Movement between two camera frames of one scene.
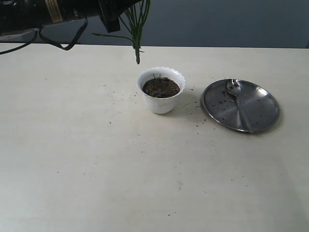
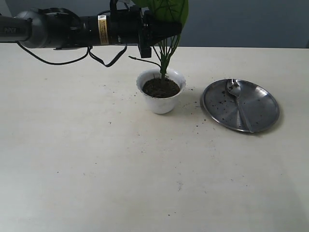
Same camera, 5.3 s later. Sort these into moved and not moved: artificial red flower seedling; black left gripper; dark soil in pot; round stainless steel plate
Moved: artificial red flower seedling; black left gripper
Not moved: round stainless steel plate; dark soil in pot
